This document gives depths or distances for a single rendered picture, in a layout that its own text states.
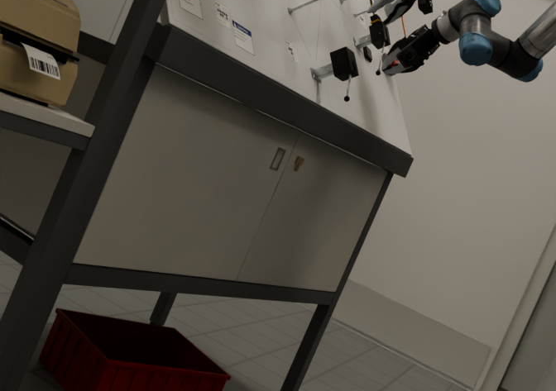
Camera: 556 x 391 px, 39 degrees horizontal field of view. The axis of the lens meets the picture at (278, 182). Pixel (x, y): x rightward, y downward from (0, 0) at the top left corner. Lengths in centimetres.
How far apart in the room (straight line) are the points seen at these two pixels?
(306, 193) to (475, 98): 217
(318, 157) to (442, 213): 209
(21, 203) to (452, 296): 281
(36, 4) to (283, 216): 93
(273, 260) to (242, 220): 22
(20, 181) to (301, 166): 71
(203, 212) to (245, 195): 14
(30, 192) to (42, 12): 39
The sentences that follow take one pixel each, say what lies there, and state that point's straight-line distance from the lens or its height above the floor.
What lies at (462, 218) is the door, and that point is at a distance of 403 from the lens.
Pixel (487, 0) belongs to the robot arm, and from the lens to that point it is 200.
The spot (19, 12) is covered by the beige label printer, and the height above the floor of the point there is 78.
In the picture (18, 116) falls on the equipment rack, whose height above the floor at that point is 64.
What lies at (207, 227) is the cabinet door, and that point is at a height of 52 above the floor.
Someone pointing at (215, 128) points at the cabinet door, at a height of 73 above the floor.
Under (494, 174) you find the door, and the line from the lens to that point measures 403.
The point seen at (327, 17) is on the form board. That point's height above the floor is 110.
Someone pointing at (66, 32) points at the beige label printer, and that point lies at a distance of 134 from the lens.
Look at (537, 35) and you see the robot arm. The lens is 197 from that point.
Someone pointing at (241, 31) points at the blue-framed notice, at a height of 93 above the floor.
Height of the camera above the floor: 76
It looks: 3 degrees down
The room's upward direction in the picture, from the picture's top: 23 degrees clockwise
